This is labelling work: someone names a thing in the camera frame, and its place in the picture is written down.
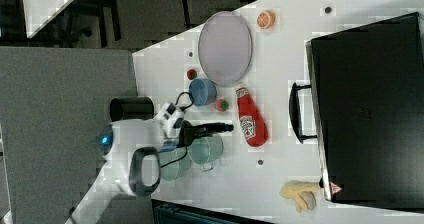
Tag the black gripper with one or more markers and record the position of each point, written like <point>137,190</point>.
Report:
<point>189,132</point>

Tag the red ketchup bottle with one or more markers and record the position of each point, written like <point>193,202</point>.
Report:
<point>251,121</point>

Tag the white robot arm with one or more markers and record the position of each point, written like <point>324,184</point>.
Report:
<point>129,143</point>

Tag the red green strawberry toy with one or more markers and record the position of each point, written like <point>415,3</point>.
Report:
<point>221,105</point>

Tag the green metal pot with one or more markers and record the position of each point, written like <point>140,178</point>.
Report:
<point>206,151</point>

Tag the blue bowl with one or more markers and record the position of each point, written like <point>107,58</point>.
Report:
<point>203,91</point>

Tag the grey round plate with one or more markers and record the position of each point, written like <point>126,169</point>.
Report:
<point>225,48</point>

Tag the black cylinder cup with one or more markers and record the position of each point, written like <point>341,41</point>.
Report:
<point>131,108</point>

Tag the yellow glove toy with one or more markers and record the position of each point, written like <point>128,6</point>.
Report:
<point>301,193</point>

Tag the black toaster oven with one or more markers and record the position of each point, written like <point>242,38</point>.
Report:
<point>367,93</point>

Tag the white side table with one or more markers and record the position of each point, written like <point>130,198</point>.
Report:
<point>38,13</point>

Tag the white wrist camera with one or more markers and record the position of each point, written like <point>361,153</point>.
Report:
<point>170,118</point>

